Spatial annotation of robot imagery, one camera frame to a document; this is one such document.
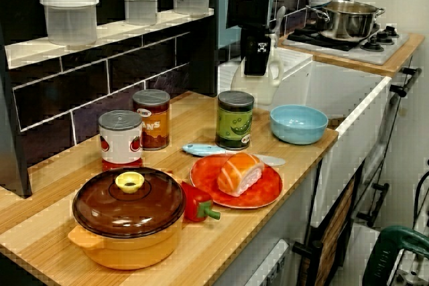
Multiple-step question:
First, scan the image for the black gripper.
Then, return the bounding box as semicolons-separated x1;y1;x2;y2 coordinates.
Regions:
226;0;278;76

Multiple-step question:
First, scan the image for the white plastic bottle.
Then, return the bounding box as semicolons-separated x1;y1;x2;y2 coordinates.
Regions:
230;31;285;106

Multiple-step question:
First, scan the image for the teal plastic bin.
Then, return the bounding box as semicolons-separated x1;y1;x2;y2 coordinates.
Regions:
217;0;285;50

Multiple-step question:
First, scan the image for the green peas can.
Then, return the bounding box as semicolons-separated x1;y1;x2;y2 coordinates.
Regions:
215;90;255;151

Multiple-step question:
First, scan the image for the light blue bowl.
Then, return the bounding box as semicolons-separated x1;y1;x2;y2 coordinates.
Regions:
269;104;329;146

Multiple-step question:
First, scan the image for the white toy sink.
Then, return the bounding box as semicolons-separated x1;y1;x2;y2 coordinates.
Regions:
217;46;393;230

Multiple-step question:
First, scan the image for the steel pot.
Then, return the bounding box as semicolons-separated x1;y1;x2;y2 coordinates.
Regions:
305;0;387;43

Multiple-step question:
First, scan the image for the toy salmon slice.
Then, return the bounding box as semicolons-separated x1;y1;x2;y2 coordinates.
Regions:
217;151;265;198

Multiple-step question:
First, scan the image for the brown beans can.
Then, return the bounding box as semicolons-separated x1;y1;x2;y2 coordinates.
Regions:
132;89;172;151

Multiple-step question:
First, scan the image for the toy stove top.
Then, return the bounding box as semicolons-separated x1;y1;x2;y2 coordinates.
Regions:
281;23;412;66

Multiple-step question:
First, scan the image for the labelled clear jar white lid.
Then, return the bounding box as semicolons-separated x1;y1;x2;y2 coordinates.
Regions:
120;0;160;26

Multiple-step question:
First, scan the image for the red-orange plate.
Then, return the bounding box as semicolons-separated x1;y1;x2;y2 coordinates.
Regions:
190;154;284;210

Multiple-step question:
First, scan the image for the tomato can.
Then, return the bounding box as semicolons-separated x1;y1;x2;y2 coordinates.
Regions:
98;110;144;171

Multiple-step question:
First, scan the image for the red toy pepper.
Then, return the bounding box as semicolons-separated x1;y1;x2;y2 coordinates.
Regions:
180;180;222;223

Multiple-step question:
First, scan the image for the dark tiled shelf unit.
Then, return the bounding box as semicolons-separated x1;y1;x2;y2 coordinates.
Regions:
0;0;229;200

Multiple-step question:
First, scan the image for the grey dispenser panel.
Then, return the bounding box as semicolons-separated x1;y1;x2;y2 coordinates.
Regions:
254;238;291;286

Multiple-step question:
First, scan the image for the brown pot lid yellow knob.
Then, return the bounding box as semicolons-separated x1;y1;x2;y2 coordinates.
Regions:
72;166;188;240

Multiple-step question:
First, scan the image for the orange toy pot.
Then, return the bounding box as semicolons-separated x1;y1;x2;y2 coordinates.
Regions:
67;212;185;271

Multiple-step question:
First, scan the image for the green clamp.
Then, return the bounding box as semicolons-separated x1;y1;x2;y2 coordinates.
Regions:
361;225;429;286

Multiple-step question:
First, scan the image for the toy knife blue handle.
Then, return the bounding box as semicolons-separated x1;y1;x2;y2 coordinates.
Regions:
182;143;288;167

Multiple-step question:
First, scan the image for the black door handle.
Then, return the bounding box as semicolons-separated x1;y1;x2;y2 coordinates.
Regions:
292;228;324;260
357;183;391;228
389;67;423;98

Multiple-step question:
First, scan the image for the thin black cable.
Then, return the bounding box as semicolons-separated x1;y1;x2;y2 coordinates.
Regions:
413;170;429;227

